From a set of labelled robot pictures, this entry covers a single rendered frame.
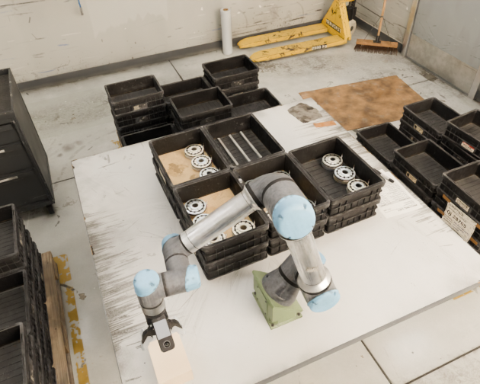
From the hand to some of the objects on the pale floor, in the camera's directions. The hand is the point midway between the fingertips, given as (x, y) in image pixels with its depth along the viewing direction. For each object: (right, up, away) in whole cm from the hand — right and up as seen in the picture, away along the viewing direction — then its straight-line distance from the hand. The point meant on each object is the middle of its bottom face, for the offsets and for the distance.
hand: (164, 344), depth 147 cm
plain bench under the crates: (+34, -7, +118) cm, 123 cm away
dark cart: (-138, +47, +182) cm, 233 cm away
